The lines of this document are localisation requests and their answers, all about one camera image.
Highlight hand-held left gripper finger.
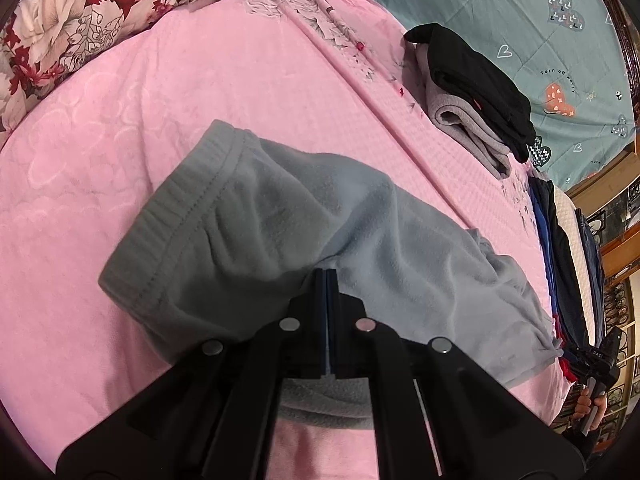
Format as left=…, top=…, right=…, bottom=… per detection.
left=327, top=269, right=586, bottom=480
left=56, top=269, right=327, bottom=480

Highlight grey fleece pants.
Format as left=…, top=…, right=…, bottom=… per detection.
left=98, top=120, right=564, bottom=432

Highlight folded light grey pants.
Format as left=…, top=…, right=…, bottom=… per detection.
left=417, top=42, right=512, bottom=180

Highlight folded black pants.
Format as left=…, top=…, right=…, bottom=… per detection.
left=404, top=23, right=537, bottom=163

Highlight person's right hand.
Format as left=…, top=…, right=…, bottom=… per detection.
left=573, top=389, right=609, bottom=431

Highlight pile of dark clothes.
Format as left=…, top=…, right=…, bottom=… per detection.
left=527, top=175, right=606, bottom=386

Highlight wooden cabinet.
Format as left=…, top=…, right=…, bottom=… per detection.
left=570, top=125, right=640, bottom=461

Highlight pink bed sheet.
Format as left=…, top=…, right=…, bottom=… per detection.
left=0, top=0, right=576, bottom=476

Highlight teal heart print quilt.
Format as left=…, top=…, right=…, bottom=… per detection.
left=345, top=0, right=638, bottom=188

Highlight red floral quilt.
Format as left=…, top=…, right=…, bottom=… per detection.
left=0, top=0, right=288, bottom=133

